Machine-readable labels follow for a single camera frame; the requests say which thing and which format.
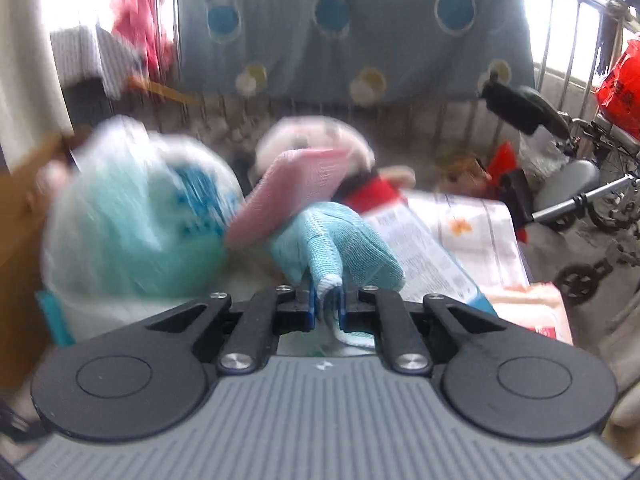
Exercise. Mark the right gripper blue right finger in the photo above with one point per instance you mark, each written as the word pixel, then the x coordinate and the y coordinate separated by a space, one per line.
pixel 345 306

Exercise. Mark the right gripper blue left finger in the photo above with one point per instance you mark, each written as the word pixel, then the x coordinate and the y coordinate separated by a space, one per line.
pixel 305 310

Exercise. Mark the teal knitted cloth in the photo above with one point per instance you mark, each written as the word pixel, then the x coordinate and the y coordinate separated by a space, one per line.
pixel 334 245

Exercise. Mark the pink knitted cloth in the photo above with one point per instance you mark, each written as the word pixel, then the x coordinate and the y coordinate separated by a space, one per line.
pixel 295 180

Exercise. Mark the large printed carton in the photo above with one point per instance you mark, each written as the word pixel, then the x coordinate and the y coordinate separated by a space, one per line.
pixel 449 245

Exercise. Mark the white panda plush toy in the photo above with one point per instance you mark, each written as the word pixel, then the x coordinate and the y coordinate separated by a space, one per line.
pixel 366 185

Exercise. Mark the pink wet wipes pack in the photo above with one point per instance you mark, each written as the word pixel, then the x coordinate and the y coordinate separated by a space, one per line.
pixel 537 307

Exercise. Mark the white plastic bag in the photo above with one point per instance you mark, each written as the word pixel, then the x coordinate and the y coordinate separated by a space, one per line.
pixel 138 229

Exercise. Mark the cardboard box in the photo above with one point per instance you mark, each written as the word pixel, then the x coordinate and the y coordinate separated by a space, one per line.
pixel 24 332

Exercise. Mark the blue dotted quilt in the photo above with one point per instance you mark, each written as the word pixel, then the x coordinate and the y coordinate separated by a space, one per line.
pixel 352 52

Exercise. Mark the white curtain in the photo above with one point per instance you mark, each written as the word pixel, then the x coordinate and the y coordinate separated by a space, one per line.
pixel 32 103

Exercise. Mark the polka dot cloth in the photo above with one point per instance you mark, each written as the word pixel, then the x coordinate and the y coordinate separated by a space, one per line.
pixel 91 52

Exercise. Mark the pink hanging garment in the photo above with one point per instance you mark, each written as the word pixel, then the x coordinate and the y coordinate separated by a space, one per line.
pixel 138 22

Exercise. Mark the red plastic bag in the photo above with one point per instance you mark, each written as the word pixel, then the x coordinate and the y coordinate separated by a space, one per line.
pixel 618 96

